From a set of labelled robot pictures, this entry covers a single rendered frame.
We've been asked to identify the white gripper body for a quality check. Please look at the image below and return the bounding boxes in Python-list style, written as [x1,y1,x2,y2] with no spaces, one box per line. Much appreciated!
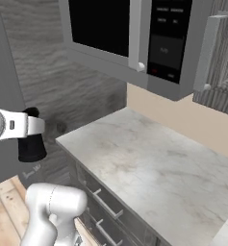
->
[27,115,46,135]

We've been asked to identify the grey wood side panel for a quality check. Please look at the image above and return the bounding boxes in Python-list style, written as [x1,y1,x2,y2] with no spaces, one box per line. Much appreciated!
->
[0,0,128,190]

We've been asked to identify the black microwave door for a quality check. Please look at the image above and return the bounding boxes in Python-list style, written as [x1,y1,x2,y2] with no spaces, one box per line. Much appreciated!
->
[59,0,151,90]

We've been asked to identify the grey microwave oven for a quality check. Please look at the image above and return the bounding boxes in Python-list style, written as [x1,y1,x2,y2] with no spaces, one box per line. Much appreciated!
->
[58,0,214,102]

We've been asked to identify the grey wood cupboard door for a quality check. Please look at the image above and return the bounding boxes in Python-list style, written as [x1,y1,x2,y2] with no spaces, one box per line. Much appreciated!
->
[192,0,228,117]

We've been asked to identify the silver drawer handle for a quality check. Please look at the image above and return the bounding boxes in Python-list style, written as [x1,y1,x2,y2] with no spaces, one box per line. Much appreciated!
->
[95,218,124,246]
[91,187,125,221]

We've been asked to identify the grey microwave door handle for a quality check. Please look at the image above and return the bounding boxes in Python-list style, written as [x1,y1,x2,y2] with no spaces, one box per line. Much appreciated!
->
[127,0,151,73]

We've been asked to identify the grey cupboard door handle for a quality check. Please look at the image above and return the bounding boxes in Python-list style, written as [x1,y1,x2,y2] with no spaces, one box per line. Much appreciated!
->
[192,11,228,94]

